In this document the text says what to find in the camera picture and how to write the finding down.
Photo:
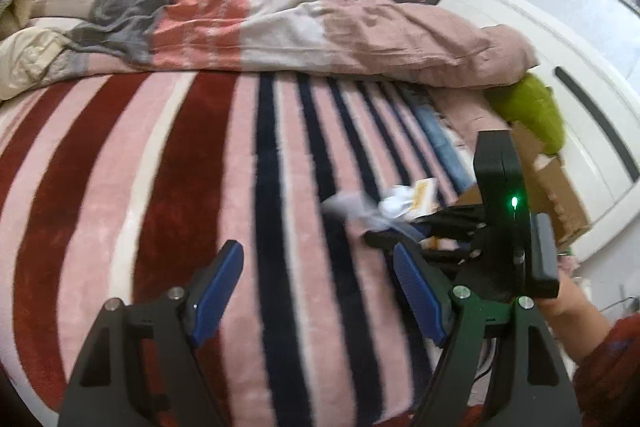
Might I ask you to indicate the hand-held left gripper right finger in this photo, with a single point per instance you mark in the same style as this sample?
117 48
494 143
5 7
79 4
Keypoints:
417 292

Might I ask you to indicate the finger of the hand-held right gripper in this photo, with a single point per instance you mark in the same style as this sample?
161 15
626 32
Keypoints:
400 239
450 217

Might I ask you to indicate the brown cardboard box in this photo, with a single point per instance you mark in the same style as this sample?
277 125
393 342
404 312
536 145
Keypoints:
555 187

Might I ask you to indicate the red pink striped blanket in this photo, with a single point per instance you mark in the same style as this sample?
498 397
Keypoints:
175 217

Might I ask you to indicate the white bed headboard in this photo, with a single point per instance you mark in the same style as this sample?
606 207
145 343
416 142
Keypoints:
560 42

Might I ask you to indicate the pink grey patchwork duvet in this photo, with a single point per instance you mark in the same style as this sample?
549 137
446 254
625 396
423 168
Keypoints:
280 17

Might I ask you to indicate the person's right forearm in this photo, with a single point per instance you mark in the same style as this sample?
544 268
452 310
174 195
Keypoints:
575 317

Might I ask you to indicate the blue denim cloth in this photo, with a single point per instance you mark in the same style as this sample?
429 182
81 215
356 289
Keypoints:
442 142

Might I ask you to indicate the white plastic wrapper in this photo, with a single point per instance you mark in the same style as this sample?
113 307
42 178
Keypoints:
370 207

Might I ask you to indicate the green plush toy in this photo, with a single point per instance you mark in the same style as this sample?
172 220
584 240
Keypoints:
535 107

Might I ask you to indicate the small yellow box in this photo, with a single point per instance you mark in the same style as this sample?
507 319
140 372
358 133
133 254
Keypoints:
425 197

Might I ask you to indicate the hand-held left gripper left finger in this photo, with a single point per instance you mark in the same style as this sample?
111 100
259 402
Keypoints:
220 287

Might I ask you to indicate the cream quilted blanket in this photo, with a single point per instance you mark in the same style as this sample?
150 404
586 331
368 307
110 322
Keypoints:
30 57

